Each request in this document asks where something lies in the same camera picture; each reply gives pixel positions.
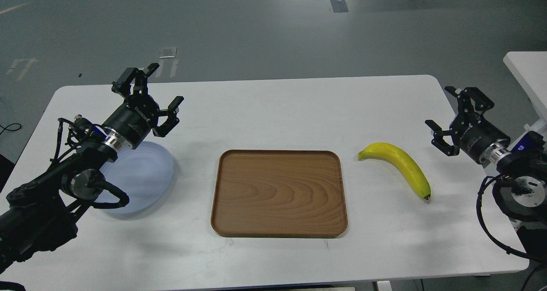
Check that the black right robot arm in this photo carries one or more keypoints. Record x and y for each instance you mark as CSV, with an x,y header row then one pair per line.
x,y
519,188

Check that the white side table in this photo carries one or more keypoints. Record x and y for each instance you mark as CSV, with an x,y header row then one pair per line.
x,y
530,70

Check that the yellow banana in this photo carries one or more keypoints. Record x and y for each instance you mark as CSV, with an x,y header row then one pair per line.
x,y
406,165

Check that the brown wooden tray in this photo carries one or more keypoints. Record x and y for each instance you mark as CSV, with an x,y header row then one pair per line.
x,y
279,193

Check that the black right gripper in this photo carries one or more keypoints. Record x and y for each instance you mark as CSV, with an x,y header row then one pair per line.
x,y
470,131

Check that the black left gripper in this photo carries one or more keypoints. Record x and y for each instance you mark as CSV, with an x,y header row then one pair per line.
x,y
137,116

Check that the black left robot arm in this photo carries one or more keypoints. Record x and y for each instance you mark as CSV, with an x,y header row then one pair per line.
x,y
43,212

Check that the light blue plate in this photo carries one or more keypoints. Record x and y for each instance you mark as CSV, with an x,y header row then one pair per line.
x,y
144,174

